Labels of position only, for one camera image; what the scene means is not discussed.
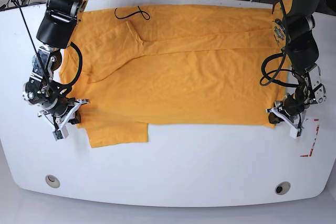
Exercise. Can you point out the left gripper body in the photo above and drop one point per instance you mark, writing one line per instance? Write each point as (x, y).
(289, 110)

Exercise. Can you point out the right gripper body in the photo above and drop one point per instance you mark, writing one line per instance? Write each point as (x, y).
(60, 112)

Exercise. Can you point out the yellow T-shirt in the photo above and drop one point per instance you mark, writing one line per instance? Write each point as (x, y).
(187, 64)

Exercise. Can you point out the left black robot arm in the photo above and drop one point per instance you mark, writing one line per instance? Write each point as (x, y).
(295, 66)

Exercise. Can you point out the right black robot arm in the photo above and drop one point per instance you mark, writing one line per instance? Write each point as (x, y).
(55, 31)

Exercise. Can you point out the red tape rectangle marking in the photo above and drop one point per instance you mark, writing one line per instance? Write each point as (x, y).
(308, 138)

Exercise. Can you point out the left table grommet hole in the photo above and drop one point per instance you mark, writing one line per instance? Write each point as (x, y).
(52, 181)

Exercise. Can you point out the table grommet hole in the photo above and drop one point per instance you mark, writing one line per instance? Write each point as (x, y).
(282, 188)
(52, 181)

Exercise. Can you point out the right table grommet hole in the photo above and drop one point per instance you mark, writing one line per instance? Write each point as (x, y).
(282, 188)

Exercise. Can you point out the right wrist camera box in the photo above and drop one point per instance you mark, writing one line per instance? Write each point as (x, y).
(60, 134)

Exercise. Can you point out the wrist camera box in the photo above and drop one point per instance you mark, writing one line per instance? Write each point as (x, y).
(296, 132)
(60, 134)

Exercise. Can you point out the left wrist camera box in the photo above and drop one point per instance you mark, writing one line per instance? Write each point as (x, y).
(296, 132)

